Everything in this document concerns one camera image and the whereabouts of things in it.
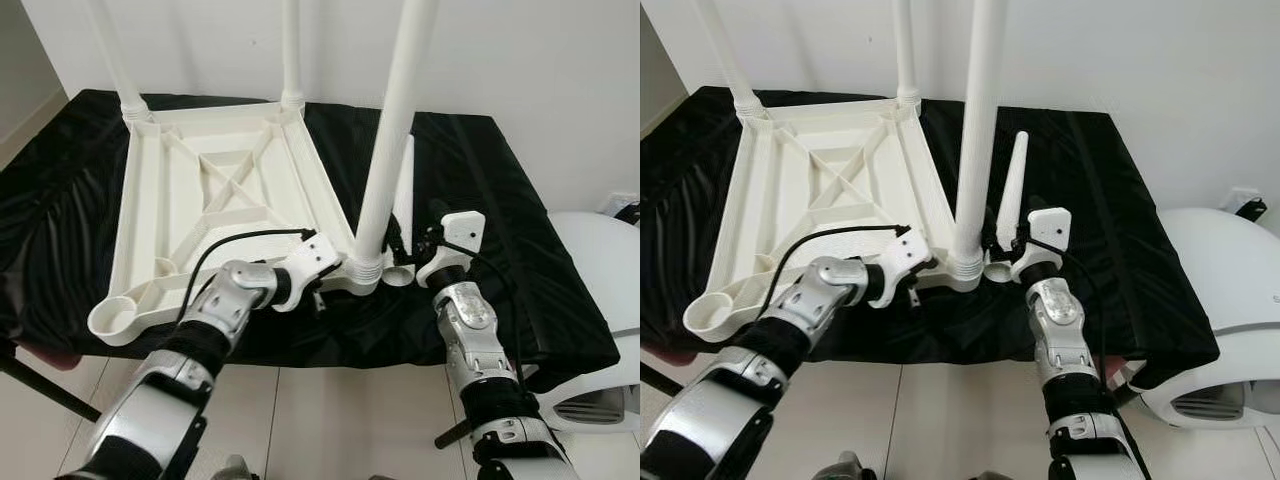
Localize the white plastic table leg tube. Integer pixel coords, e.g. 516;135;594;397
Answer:
985;130;1032;287
693;0;767;120
345;0;442;297
85;0;152;122
383;133;418;292
279;0;307;110
945;0;1008;294
892;0;922;107

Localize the white plastic children table top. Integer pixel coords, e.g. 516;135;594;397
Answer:
88;98;387;348
683;95;987;337

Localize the black table cover cloth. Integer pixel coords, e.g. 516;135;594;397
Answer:
640;85;1222;392
0;89;622;392

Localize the white domed appliance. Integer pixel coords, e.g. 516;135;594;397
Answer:
545;209;641;432
1135;206;1280;432

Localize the red round object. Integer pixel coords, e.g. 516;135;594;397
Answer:
20;345;82;372

